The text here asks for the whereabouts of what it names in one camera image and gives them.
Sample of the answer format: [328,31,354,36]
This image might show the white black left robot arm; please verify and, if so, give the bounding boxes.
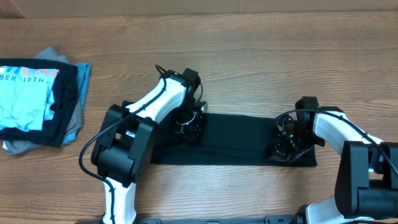
[84,65,204,223]

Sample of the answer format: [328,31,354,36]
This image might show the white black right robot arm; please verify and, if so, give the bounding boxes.
[264,96,397,224]

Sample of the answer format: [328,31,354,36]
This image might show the folded grey shirt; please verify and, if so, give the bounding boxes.
[1,58,79,154]

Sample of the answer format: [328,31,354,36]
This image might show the folded blue shirt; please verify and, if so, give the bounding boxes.
[62,63,91,144]

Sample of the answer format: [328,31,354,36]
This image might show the folded black printed t-shirt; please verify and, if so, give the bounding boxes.
[1,65,60,133]

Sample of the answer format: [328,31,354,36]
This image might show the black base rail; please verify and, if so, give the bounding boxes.
[133,214,306,224]

